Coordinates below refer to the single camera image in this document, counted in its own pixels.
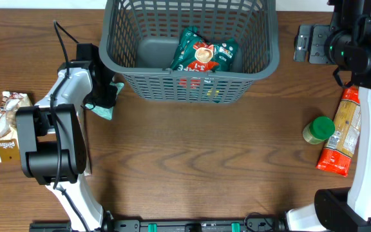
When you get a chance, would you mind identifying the beige brown snack bag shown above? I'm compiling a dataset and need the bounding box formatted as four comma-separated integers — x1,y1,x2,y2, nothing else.
0,92,32,162

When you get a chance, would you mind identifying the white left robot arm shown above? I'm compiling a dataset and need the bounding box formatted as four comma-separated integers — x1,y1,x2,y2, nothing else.
15,43,118,231

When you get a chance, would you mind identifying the grey plastic basket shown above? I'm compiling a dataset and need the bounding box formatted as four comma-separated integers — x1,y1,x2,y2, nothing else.
100,0,280,104

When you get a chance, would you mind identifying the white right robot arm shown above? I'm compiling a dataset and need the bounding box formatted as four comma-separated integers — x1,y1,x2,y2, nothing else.
285,0,371,231

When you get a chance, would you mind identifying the green coffee mix bag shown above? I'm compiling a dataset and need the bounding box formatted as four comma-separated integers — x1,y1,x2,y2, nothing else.
170,26,238,72

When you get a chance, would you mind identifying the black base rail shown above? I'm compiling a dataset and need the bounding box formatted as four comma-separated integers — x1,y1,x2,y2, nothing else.
28,211,287,232

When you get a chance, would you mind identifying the green lid jar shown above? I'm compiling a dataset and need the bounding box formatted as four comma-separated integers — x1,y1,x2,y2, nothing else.
302,116,336,144

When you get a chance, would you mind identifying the orange pasta packet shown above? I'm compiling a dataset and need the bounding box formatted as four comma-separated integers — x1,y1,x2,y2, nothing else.
316,87,361,177

